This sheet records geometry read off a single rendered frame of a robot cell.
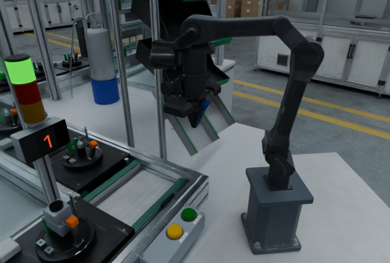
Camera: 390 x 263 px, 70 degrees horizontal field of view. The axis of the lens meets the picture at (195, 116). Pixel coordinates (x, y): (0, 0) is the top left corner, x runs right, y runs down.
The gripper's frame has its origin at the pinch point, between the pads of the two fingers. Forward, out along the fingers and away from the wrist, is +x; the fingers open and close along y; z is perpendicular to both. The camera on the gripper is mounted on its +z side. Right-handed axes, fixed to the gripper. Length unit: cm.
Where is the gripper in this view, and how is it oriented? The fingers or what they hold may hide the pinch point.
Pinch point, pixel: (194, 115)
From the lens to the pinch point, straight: 72.5
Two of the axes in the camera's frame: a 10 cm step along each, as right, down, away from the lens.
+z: -8.5, -2.4, 4.7
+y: -5.3, 3.8, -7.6
